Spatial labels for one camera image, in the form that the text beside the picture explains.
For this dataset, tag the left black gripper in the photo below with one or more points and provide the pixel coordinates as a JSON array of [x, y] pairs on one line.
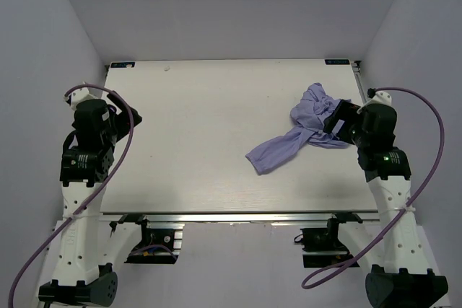
[[123, 118]]

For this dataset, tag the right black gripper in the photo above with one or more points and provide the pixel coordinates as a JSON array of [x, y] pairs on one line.
[[345, 111]]

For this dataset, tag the lavender purple jacket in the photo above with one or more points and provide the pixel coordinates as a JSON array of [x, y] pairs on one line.
[[308, 122]]

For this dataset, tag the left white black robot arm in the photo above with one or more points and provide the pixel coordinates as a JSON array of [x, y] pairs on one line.
[[86, 269]]

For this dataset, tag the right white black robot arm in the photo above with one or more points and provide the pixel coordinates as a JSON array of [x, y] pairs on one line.
[[397, 271]]

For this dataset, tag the left blue table label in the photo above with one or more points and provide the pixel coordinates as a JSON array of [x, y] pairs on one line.
[[122, 65]]

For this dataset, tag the blue table label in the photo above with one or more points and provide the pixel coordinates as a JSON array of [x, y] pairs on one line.
[[122, 65], [336, 61]]

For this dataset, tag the right blue table label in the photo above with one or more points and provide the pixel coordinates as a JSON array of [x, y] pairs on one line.
[[336, 61]]

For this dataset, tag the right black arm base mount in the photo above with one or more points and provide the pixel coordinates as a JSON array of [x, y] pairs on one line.
[[321, 246]]

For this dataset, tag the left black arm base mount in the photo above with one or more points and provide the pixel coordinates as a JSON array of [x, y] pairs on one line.
[[160, 243]]

